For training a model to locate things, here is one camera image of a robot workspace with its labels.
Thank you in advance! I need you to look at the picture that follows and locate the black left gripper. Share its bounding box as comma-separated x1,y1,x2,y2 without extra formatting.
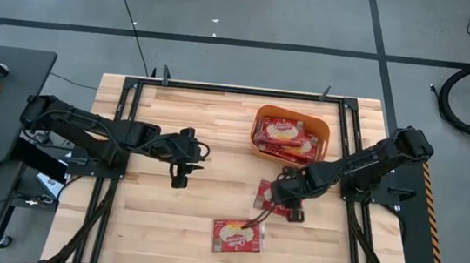
166,125,210,178

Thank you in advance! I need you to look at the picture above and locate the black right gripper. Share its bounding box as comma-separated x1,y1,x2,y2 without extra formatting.
241,172,307,235

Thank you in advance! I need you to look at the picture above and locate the red popcorn bag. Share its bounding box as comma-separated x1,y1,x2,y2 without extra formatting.
288,130,321,163
252,178,306,222
255,139,306,165
209,216,267,259
255,115,309,150

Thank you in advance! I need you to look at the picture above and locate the orange plastic basket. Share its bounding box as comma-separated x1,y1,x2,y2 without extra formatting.
246,102,334,171

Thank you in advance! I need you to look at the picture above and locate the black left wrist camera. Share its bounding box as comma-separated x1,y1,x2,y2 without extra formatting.
170,172,191,192

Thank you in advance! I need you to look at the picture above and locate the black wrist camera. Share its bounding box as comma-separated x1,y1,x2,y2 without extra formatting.
285,207,308,226
170,172,191,192

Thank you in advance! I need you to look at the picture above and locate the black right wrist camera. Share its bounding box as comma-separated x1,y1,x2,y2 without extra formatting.
285,207,308,226

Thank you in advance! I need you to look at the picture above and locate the black aluminium table frame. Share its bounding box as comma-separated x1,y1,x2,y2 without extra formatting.
41,55,433,263

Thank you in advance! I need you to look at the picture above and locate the hazard striped base plate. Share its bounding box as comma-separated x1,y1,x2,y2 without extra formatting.
377,158,462,263

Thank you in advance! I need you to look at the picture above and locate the black floor cable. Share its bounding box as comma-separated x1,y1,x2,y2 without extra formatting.
99,0,158,78

